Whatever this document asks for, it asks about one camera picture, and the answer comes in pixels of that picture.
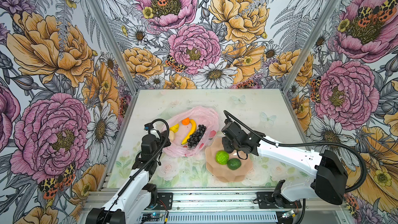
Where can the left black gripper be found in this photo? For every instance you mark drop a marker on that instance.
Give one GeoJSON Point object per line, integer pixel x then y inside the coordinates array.
{"type": "Point", "coordinates": [164, 136]}

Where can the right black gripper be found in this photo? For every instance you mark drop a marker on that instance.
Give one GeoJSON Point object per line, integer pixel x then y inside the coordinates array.
{"type": "Point", "coordinates": [225, 144]}

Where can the green fake lime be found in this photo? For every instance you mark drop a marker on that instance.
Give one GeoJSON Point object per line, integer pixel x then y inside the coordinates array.
{"type": "Point", "coordinates": [222, 157]}

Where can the beige fake potato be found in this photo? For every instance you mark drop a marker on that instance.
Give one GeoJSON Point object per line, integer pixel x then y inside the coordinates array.
{"type": "Point", "coordinates": [171, 136]}

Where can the dark green fake fruit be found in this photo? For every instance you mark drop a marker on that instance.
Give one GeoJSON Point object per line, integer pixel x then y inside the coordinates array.
{"type": "Point", "coordinates": [234, 164]}

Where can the yellow fake lemon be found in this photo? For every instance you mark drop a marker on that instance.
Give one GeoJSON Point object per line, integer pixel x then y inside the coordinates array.
{"type": "Point", "coordinates": [175, 128]}

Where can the pink scalloped bowl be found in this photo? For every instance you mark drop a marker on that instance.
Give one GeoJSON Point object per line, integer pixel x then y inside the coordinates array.
{"type": "Point", "coordinates": [227, 167]}

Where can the pink plastic bag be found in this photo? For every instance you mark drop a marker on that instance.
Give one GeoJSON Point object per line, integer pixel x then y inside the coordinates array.
{"type": "Point", "coordinates": [201, 115]}

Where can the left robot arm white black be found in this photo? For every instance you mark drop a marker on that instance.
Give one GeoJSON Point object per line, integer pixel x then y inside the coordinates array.
{"type": "Point", "coordinates": [137, 193]}

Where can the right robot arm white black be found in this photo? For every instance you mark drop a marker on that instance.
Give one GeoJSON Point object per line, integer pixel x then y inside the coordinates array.
{"type": "Point", "coordinates": [326, 177]}

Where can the dark fake grape bunch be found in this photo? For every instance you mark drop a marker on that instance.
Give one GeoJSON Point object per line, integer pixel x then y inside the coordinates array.
{"type": "Point", "coordinates": [194, 139]}

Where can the yellow fake banana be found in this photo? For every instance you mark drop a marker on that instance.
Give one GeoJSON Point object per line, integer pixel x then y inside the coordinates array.
{"type": "Point", "coordinates": [191, 132]}

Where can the orange fake fruit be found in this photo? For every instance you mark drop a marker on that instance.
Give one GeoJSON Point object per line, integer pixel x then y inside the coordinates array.
{"type": "Point", "coordinates": [186, 121]}

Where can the left circuit board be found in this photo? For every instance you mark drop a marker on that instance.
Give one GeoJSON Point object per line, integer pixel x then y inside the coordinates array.
{"type": "Point", "coordinates": [151, 217]}

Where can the circuit board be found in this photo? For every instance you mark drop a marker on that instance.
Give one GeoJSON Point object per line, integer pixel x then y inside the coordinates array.
{"type": "Point", "coordinates": [151, 217]}
{"type": "Point", "coordinates": [288, 214]}

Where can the right circuit board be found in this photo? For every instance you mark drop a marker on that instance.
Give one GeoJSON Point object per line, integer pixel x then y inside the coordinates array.
{"type": "Point", "coordinates": [288, 214]}

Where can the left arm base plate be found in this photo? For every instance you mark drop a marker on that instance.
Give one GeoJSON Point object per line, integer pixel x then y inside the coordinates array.
{"type": "Point", "coordinates": [164, 202]}

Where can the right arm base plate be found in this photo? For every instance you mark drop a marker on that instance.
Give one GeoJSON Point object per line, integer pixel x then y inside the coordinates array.
{"type": "Point", "coordinates": [266, 200]}

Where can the white vented cable duct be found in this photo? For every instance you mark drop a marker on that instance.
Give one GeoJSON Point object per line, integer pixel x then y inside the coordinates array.
{"type": "Point", "coordinates": [223, 218]}

